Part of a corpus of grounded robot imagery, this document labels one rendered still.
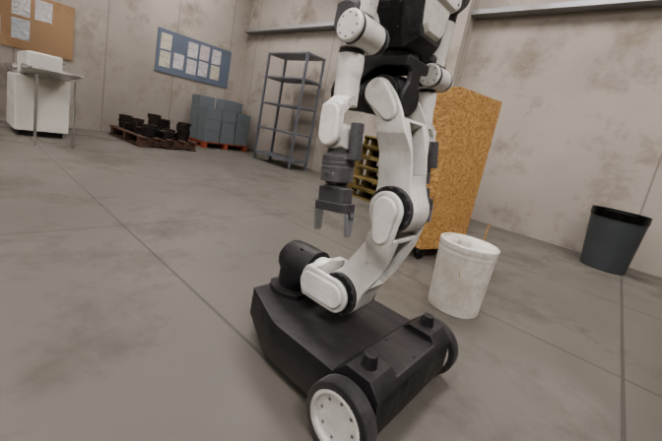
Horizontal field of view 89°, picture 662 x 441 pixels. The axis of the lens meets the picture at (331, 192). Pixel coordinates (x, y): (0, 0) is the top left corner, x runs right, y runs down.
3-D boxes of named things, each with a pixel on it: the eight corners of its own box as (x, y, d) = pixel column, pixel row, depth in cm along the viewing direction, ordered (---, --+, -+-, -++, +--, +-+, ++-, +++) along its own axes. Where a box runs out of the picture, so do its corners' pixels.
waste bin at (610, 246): (632, 273, 333) (654, 218, 323) (628, 281, 301) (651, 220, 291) (578, 255, 365) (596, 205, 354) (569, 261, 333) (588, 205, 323)
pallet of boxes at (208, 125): (229, 146, 795) (234, 102, 777) (245, 152, 751) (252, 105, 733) (186, 142, 717) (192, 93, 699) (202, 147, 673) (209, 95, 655)
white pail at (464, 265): (438, 286, 206) (458, 214, 198) (489, 309, 187) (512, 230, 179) (415, 299, 182) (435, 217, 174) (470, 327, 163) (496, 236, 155)
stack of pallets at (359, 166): (446, 215, 452) (463, 154, 437) (420, 220, 390) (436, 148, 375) (375, 192, 526) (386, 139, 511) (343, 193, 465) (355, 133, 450)
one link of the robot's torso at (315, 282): (296, 294, 119) (302, 260, 117) (332, 282, 134) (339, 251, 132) (339, 323, 106) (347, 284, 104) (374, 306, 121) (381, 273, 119)
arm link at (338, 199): (305, 207, 91) (309, 162, 90) (329, 206, 98) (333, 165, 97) (340, 215, 83) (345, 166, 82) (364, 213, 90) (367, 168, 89)
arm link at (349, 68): (323, 93, 86) (333, 15, 84) (348, 100, 94) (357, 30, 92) (357, 92, 79) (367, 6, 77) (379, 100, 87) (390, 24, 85)
